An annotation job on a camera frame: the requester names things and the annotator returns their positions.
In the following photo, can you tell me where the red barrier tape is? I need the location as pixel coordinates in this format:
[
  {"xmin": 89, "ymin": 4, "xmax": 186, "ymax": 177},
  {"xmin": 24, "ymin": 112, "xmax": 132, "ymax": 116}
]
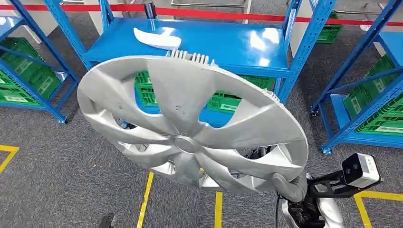
[{"xmin": 0, "ymin": 3, "xmax": 403, "ymax": 28}]

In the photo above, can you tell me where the blue steel shelf rack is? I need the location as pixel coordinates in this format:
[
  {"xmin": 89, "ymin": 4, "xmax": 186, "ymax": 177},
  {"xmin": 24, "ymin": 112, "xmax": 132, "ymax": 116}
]
[
  {"xmin": 0, "ymin": 0, "xmax": 79, "ymax": 124},
  {"xmin": 310, "ymin": 0, "xmax": 403, "ymax": 155},
  {"xmin": 42, "ymin": 0, "xmax": 337, "ymax": 128}
]

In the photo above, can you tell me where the white plastic trim part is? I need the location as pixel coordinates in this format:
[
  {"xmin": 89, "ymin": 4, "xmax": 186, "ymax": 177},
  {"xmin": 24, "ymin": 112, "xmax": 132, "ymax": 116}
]
[{"xmin": 133, "ymin": 27, "xmax": 182, "ymax": 51}]

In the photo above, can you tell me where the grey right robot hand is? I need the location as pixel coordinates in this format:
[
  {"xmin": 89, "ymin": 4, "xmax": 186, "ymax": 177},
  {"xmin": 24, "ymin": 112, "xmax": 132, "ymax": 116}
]
[{"xmin": 271, "ymin": 171, "xmax": 308, "ymax": 204}]

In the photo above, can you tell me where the black camera bracket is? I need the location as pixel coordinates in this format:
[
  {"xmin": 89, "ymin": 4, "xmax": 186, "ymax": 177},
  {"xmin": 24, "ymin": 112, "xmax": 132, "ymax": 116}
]
[{"xmin": 307, "ymin": 170, "xmax": 347, "ymax": 200}]

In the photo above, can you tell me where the green plastic crate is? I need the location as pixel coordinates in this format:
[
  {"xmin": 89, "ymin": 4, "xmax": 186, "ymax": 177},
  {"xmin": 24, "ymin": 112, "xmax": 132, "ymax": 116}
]
[
  {"xmin": 343, "ymin": 55, "xmax": 403, "ymax": 117},
  {"xmin": 0, "ymin": 70, "xmax": 41, "ymax": 106},
  {"xmin": 0, "ymin": 37, "xmax": 62, "ymax": 101},
  {"xmin": 355, "ymin": 100, "xmax": 403, "ymax": 136},
  {"xmin": 206, "ymin": 75, "xmax": 276, "ymax": 114},
  {"xmin": 316, "ymin": 11, "xmax": 344, "ymax": 45},
  {"xmin": 134, "ymin": 70, "xmax": 160, "ymax": 107}
]

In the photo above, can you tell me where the silver plastic wheel cover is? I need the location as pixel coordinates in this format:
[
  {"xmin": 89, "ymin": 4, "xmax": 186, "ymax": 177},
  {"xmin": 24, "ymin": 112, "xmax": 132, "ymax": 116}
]
[{"xmin": 76, "ymin": 48, "xmax": 309, "ymax": 195}]

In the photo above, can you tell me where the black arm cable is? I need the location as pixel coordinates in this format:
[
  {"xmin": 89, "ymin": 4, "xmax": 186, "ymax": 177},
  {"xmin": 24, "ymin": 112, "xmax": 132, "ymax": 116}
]
[{"xmin": 275, "ymin": 193, "xmax": 282, "ymax": 228}]

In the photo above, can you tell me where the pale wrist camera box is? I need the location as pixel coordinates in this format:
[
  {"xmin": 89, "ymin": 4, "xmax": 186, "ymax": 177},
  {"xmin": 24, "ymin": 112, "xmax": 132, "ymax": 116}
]
[{"xmin": 341, "ymin": 153, "xmax": 382, "ymax": 190}]

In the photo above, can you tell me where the dark barrier post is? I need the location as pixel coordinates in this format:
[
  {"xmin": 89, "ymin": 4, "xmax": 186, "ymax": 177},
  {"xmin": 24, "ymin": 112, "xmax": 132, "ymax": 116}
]
[{"xmin": 143, "ymin": 0, "xmax": 157, "ymax": 19}]

